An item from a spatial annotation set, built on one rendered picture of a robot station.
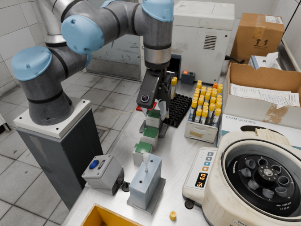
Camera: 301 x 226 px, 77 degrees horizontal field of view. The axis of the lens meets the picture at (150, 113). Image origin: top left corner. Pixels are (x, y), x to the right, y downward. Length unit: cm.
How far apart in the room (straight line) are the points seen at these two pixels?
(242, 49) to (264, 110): 67
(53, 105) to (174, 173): 46
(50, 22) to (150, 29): 36
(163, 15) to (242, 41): 86
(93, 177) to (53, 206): 114
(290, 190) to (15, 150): 200
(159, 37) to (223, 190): 37
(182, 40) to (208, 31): 11
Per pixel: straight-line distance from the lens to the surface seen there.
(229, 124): 66
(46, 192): 171
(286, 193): 51
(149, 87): 53
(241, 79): 90
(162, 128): 67
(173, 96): 79
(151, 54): 51
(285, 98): 89
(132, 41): 244
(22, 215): 171
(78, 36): 42
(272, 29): 127
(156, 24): 48
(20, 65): 67
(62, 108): 74
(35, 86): 69
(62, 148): 75
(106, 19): 46
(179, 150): 63
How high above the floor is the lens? 137
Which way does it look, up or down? 41 degrees down
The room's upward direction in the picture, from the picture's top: straight up
